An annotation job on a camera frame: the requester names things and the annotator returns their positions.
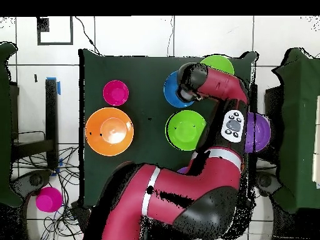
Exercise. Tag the small green bowl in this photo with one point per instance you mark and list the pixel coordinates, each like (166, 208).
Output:
(185, 130)

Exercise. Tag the black metal stool frame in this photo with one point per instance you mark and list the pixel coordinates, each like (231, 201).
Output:
(51, 112)

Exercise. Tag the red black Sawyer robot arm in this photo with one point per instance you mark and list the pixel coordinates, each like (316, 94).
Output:
(195, 180)

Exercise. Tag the dark green table cloth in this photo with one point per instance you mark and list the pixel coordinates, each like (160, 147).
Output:
(150, 87)

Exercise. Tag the pink cup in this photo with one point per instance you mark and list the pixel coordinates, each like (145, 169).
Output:
(48, 199)

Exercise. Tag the green cloth covered table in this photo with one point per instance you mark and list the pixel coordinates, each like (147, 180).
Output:
(5, 125)
(297, 125)

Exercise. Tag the large green bowl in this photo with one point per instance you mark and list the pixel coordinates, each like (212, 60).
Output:
(220, 62)

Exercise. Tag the purple bowl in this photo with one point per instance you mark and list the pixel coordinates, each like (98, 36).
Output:
(260, 132)
(183, 171)

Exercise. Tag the black grey base foot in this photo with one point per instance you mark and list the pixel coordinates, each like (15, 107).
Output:
(35, 180)
(268, 183)

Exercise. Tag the black power adapter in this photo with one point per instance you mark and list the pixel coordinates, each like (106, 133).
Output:
(77, 211)

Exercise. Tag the pink bowl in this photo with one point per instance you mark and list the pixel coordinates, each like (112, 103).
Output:
(116, 92)

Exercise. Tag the blue bowl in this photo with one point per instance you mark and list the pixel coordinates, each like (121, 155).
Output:
(170, 92)

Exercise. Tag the large orange bowl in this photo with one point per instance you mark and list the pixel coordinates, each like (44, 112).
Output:
(109, 131)

